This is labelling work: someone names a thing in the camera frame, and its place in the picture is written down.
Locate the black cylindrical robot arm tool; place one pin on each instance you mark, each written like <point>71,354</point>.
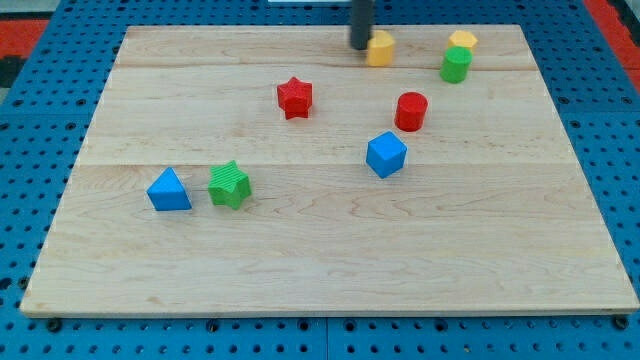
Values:
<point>361,19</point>

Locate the red star block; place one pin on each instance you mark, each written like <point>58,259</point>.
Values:
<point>295,98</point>

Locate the green star block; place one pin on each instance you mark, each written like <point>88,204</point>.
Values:
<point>228,185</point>

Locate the blue cube block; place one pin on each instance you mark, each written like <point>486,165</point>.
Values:
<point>386,154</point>

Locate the light wooden board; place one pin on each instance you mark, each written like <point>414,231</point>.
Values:
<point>491,214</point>

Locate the red cylinder block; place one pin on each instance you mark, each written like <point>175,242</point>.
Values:
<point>410,111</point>

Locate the yellow rounded block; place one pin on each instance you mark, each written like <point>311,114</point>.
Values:
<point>380,49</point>

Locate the blue triangular prism block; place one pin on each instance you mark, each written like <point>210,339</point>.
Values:
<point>167,193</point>

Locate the green cylinder block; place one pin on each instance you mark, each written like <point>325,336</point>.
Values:
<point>456,63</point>

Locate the yellow hexagon block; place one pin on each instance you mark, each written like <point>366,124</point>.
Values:
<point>463,39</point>

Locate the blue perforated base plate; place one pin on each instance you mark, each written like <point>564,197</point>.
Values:
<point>49,108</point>

